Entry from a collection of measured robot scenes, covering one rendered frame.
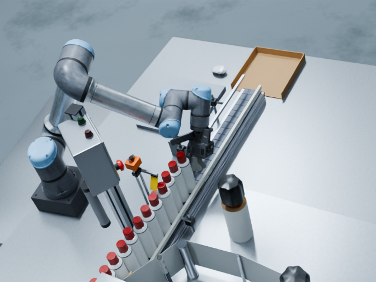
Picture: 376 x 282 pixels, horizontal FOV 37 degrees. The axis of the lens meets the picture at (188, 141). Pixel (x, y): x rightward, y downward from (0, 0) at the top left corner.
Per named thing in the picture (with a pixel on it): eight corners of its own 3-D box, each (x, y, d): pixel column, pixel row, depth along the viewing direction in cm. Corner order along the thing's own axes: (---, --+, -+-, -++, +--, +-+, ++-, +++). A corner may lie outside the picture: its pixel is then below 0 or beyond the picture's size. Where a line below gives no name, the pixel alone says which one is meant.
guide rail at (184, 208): (140, 284, 194) (139, 281, 193) (137, 283, 195) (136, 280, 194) (261, 88, 254) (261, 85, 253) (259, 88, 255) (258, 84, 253)
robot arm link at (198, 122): (186, 114, 211) (197, 110, 218) (186, 126, 212) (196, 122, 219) (203, 118, 208) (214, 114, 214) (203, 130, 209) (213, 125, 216)
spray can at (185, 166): (194, 194, 220) (183, 160, 206) (182, 192, 222) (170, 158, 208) (199, 185, 223) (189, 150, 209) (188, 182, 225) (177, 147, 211)
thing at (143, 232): (154, 260, 202) (139, 227, 188) (142, 256, 205) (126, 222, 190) (161, 249, 205) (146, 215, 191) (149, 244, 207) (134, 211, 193)
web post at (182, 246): (195, 282, 192) (183, 251, 179) (183, 277, 195) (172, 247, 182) (201, 271, 195) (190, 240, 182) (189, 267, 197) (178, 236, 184)
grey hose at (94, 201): (107, 229, 192) (87, 190, 177) (98, 226, 193) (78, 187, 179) (112, 221, 194) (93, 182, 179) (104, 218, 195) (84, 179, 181)
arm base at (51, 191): (66, 202, 226) (57, 186, 219) (37, 196, 232) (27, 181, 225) (84, 174, 235) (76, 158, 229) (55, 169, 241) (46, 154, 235)
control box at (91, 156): (93, 197, 174) (72, 156, 161) (76, 165, 186) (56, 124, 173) (122, 182, 176) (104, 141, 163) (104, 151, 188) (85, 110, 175)
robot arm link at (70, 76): (50, 74, 185) (185, 126, 195) (59, 54, 192) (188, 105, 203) (42, 98, 193) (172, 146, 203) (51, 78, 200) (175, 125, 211)
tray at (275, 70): (282, 99, 256) (281, 93, 253) (231, 90, 268) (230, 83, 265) (305, 59, 272) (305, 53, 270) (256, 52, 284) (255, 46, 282)
